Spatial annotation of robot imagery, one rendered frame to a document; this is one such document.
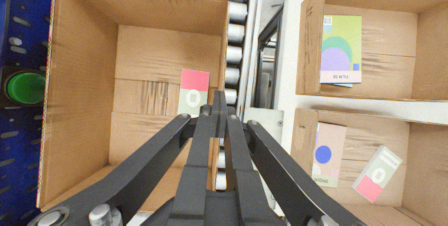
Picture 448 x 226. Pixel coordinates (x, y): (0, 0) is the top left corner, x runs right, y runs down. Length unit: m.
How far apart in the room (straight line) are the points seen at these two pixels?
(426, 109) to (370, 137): 0.22
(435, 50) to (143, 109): 0.84
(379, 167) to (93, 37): 0.84
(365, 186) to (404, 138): 0.20
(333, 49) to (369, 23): 0.18
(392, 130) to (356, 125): 0.12
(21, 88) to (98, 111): 0.14
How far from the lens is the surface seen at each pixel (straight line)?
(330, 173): 0.59
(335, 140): 0.57
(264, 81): 0.79
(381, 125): 0.69
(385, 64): 0.69
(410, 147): 0.77
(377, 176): 0.69
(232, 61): 0.47
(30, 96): 0.55
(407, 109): 0.77
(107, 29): 0.50
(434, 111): 0.84
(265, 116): 0.47
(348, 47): 0.56
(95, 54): 0.46
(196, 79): 0.43
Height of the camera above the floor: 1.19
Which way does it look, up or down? 85 degrees down
